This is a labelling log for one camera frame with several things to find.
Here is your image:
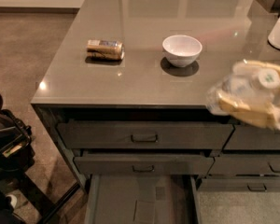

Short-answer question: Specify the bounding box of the gold drink can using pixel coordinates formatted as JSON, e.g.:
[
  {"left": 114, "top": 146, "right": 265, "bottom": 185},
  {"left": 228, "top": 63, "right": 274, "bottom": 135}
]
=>
[{"left": 87, "top": 39, "right": 125, "bottom": 61}]

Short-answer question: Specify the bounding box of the middle right grey drawer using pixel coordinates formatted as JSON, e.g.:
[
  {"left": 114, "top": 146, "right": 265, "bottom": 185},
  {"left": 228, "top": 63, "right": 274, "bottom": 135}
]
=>
[{"left": 209, "top": 154, "right": 280, "bottom": 175}]

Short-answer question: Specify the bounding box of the top right grey drawer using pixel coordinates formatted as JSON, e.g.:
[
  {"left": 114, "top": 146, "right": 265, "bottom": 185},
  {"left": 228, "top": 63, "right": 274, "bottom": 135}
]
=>
[{"left": 225, "top": 125, "right": 280, "bottom": 150}]

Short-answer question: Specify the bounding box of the bottom right grey drawer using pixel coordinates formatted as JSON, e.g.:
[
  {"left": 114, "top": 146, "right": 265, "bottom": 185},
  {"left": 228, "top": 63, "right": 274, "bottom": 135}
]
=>
[{"left": 198, "top": 177, "right": 280, "bottom": 192}]

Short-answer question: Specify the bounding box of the grey cabinet with counter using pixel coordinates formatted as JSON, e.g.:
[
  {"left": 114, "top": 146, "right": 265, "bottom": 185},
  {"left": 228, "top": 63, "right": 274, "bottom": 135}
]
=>
[{"left": 32, "top": 0, "right": 280, "bottom": 224}]

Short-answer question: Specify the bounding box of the top left grey drawer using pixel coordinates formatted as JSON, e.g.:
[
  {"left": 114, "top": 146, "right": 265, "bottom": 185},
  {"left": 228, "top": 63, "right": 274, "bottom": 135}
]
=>
[{"left": 57, "top": 120, "right": 233, "bottom": 149}]

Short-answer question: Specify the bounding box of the grey drawer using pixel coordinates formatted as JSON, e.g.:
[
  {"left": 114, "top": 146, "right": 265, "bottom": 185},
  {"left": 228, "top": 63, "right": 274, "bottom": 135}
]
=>
[
  {"left": 225, "top": 125, "right": 280, "bottom": 150},
  {"left": 74, "top": 153, "right": 214, "bottom": 175},
  {"left": 209, "top": 154, "right": 280, "bottom": 175},
  {"left": 198, "top": 177, "right": 280, "bottom": 192},
  {"left": 57, "top": 120, "right": 233, "bottom": 149}
]

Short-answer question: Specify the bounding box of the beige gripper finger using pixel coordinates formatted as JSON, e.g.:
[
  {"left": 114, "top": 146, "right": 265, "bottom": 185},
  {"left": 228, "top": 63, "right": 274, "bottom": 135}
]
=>
[
  {"left": 216, "top": 91, "right": 280, "bottom": 131},
  {"left": 232, "top": 60, "right": 280, "bottom": 76}
]

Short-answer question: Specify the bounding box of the middle left grey drawer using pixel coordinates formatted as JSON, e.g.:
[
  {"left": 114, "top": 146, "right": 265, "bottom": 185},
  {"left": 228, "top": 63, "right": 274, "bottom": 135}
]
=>
[{"left": 74, "top": 153, "right": 214, "bottom": 175}]

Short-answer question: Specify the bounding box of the small clear plastic bottle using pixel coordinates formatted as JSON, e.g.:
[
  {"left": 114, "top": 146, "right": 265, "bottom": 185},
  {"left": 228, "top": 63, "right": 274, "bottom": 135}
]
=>
[{"left": 206, "top": 68, "right": 280, "bottom": 116}]

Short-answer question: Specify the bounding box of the white bowl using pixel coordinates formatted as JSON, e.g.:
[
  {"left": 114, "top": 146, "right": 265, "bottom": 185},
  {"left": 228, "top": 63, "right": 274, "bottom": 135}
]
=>
[{"left": 162, "top": 35, "right": 203, "bottom": 67}]

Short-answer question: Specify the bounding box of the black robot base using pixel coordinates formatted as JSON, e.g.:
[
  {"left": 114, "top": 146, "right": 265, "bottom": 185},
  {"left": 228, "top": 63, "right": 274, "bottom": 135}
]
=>
[{"left": 0, "top": 94, "right": 79, "bottom": 224}]

